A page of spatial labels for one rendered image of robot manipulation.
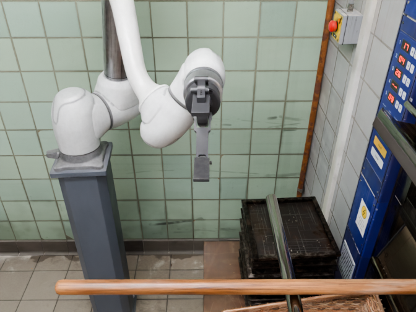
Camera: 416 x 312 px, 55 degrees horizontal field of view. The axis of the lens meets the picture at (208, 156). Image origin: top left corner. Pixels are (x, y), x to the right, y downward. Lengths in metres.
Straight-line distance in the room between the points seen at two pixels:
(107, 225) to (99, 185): 0.21
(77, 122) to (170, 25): 0.62
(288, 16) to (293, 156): 0.73
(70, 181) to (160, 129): 0.66
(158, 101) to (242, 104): 0.98
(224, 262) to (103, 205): 0.55
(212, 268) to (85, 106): 0.81
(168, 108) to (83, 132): 0.56
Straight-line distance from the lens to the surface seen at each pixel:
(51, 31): 1.91
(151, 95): 1.02
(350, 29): 1.52
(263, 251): 1.33
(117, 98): 1.53
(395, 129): 0.93
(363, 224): 1.40
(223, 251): 1.75
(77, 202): 1.65
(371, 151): 1.32
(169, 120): 0.99
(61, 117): 1.47
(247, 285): 0.84
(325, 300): 1.38
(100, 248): 1.81
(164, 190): 2.23
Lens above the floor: 1.87
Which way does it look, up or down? 34 degrees down
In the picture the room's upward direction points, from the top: straight up
